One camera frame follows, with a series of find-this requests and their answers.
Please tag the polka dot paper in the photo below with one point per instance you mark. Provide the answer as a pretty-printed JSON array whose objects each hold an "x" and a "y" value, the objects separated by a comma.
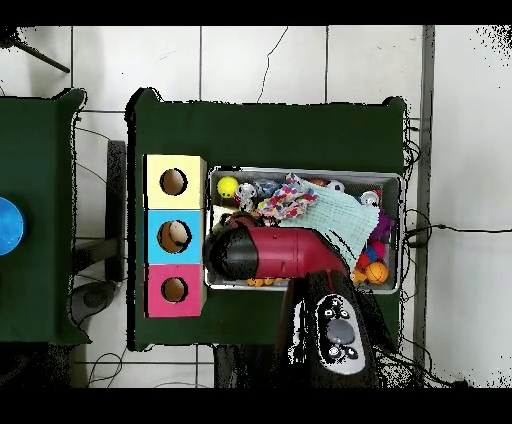
[{"x": 288, "y": 200}]

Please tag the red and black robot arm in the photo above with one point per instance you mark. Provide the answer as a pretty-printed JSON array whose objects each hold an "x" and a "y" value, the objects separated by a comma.
[{"x": 288, "y": 252}]

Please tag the dark tripod leg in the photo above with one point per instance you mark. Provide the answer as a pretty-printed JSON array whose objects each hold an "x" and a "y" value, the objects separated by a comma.
[{"x": 40, "y": 58}]

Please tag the orange toy basketball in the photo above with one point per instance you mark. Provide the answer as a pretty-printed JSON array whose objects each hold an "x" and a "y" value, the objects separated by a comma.
[{"x": 376, "y": 272}]

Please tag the yellow ball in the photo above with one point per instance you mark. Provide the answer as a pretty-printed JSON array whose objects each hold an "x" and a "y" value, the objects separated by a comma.
[{"x": 227, "y": 186}]

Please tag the wooden box three round holes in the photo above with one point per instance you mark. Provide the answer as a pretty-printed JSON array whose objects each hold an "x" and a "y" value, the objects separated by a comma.
[{"x": 156, "y": 196}]

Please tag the small soccer ball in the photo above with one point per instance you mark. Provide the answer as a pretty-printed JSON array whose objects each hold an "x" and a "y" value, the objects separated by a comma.
[{"x": 335, "y": 186}]

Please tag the orange rubber toy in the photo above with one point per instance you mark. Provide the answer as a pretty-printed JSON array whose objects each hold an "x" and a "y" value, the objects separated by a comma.
[{"x": 256, "y": 282}]

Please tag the black upright panel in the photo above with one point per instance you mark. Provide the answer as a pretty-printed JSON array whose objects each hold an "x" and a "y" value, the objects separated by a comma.
[{"x": 116, "y": 208}]

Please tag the red and silver can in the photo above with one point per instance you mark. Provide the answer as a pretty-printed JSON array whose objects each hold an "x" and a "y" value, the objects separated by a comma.
[{"x": 370, "y": 198}]

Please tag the purple spiky toy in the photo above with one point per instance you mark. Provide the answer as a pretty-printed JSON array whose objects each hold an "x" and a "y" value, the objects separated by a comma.
[{"x": 384, "y": 226}]

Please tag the grey floor foot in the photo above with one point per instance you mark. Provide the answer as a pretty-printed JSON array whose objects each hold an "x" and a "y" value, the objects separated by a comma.
[{"x": 94, "y": 298}]

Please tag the blue round bowl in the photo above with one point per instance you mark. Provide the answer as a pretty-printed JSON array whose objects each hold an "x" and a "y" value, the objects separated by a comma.
[{"x": 8, "y": 226}]

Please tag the dark green table cloth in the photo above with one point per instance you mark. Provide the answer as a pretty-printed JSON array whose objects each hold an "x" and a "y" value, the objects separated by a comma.
[
  {"x": 264, "y": 136},
  {"x": 36, "y": 160}
]

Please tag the mint waffle cloth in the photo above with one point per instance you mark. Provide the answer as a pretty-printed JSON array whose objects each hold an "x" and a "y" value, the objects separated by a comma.
[{"x": 344, "y": 224}]

